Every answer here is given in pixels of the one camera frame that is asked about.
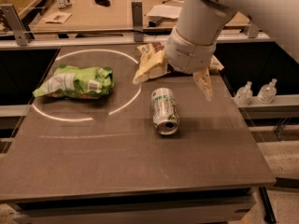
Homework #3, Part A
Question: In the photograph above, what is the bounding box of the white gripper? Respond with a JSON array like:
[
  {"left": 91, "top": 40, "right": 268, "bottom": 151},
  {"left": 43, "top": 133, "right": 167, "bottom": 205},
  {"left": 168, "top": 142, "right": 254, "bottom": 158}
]
[{"left": 133, "top": 28, "right": 216, "bottom": 101}]

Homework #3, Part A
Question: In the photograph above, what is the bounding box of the green white 7up can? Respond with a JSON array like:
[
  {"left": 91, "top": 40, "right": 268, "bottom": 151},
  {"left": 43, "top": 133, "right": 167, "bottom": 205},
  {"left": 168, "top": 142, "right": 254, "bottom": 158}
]
[{"left": 151, "top": 88, "right": 179, "bottom": 135}]

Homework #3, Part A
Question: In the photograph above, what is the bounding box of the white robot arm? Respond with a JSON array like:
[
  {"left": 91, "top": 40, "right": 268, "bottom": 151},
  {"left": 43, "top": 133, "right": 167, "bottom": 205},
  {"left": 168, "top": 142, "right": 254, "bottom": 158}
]
[{"left": 133, "top": 0, "right": 299, "bottom": 100}]

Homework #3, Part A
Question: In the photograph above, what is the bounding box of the brown yellow snack bag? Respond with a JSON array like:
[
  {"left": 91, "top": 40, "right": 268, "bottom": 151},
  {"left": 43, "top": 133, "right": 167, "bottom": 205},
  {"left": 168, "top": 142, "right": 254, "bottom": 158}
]
[{"left": 133, "top": 42, "right": 224, "bottom": 86}]

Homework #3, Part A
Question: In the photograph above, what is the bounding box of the white paper sheet centre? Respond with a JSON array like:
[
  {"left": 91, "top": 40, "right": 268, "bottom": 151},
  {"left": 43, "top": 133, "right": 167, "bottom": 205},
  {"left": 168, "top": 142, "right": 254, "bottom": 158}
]
[{"left": 147, "top": 5, "right": 181, "bottom": 19}]

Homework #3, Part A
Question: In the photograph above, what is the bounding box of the clear sanitizer bottle left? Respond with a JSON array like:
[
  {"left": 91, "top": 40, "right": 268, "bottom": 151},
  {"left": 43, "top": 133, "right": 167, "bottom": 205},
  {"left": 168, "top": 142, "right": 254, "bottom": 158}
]
[{"left": 234, "top": 81, "right": 252, "bottom": 106}]

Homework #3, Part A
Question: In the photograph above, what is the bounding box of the clear sanitizer bottle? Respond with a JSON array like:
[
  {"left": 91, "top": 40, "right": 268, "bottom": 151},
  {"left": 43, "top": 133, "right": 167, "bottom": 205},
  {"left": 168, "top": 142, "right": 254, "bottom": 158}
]
[
  {"left": 234, "top": 81, "right": 252, "bottom": 106},
  {"left": 257, "top": 78, "right": 277, "bottom": 105}
]

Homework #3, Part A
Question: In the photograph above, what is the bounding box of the clear sanitizer bottle right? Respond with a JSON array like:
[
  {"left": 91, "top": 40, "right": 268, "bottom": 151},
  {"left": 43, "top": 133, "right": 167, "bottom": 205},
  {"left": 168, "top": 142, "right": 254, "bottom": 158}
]
[{"left": 257, "top": 78, "right": 277, "bottom": 105}]

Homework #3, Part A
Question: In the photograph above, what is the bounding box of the black mouse on desk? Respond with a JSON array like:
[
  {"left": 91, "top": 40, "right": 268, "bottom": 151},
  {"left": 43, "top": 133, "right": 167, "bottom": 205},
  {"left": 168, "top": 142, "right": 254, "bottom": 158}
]
[{"left": 94, "top": 0, "right": 110, "bottom": 7}]

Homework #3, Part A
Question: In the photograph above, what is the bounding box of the green chip bag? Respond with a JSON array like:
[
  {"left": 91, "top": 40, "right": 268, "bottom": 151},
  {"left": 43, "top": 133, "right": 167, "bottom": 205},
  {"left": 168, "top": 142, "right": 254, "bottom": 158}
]
[{"left": 33, "top": 64, "right": 114, "bottom": 99}]

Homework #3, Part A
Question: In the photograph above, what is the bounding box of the wooden back desk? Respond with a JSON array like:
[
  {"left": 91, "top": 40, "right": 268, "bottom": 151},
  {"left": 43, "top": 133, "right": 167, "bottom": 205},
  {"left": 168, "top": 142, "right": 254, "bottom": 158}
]
[{"left": 29, "top": 0, "right": 250, "bottom": 35}]

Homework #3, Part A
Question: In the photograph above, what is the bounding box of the small paper card left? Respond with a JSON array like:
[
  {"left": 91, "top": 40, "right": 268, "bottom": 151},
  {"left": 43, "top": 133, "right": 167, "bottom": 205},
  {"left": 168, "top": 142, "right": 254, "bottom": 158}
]
[{"left": 43, "top": 11, "right": 72, "bottom": 24}]

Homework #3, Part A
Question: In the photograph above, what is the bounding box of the middle metal bracket post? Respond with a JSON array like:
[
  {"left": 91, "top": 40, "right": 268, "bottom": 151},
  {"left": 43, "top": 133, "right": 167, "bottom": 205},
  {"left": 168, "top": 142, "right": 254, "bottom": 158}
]
[{"left": 131, "top": 1, "right": 143, "bottom": 42}]

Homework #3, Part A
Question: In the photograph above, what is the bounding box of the metal bracket post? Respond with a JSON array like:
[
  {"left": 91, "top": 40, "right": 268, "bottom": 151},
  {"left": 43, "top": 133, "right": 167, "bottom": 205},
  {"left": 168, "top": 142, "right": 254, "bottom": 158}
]
[
  {"left": 1, "top": 4, "right": 31, "bottom": 46},
  {"left": 245, "top": 18, "right": 259, "bottom": 38},
  {"left": 131, "top": 1, "right": 143, "bottom": 42}
]

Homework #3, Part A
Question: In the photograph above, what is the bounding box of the right metal bracket post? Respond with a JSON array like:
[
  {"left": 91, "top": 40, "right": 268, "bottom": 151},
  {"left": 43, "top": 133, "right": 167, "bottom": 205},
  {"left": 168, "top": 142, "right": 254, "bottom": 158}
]
[{"left": 245, "top": 18, "right": 259, "bottom": 38}]

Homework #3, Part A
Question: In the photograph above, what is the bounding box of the left metal bracket post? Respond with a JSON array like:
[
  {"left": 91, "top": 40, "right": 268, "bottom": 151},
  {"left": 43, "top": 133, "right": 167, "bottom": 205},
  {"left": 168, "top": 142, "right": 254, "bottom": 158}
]
[{"left": 1, "top": 4, "right": 31, "bottom": 46}]

